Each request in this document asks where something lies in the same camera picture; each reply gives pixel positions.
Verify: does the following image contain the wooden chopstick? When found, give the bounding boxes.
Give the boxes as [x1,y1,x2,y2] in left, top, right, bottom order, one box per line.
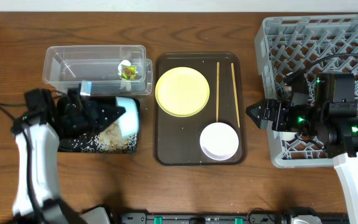
[231,63,241,128]
[216,62,220,122]

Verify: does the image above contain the yellow round plate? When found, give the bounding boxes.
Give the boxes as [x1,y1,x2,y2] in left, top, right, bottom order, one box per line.
[155,67,210,117]

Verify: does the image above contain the clear plastic bin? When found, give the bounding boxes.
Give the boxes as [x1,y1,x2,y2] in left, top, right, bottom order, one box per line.
[43,45,154,96]

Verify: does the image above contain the white cup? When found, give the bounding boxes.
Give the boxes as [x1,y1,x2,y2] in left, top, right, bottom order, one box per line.
[280,132,298,141]

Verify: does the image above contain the left wooden chopstick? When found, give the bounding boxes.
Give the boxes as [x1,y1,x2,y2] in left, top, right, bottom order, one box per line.
[216,62,220,122]

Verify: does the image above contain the green snack wrapper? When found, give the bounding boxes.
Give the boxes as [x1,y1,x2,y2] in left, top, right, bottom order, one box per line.
[121,65,137,80]

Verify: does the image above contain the right wooden chopstick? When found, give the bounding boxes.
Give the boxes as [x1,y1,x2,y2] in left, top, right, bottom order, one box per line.
[231,63,241,128]

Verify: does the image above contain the dark brown serving tray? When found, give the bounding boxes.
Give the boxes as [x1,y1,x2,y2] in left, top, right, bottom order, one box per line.
[154,52,247,166]

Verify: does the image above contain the white pink bowl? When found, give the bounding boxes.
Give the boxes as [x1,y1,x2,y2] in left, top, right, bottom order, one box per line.
[200,123,239,161]

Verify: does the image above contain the black plastic tray bin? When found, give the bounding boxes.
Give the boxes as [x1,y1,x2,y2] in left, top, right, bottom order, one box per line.
[49,96,141,154]

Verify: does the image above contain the light blue bowl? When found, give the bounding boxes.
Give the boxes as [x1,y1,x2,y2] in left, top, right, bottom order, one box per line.
[116,96,139,138]

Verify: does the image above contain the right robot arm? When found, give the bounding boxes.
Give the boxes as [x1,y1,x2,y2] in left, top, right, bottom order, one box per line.
[246,73,358,223]

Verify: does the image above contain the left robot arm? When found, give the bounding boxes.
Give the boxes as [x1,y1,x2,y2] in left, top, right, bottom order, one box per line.
[11,88,127,223]

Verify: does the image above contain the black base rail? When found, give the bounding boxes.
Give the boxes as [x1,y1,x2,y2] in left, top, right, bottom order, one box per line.
[118,212,351,224]

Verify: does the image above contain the grey dishwasher rack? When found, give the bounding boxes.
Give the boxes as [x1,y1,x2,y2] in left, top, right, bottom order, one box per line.
[254,13,358,169]

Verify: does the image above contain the rice food scraps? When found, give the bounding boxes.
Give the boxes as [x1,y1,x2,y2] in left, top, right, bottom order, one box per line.
[76,120,137,154]

